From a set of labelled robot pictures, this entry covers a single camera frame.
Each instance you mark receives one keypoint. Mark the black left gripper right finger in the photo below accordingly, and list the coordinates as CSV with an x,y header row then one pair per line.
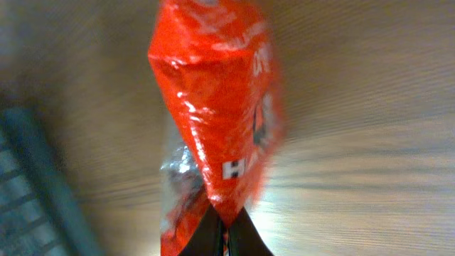
x,y
244,239

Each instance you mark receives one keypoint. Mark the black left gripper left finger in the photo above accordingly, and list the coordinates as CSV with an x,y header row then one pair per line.
x,y
208,239

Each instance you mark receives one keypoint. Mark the red snack bag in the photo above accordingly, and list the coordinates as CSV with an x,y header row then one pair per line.
x,y
214,64

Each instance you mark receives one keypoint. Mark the grey plastic mesh basket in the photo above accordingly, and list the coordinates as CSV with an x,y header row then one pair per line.
x,y
39,214

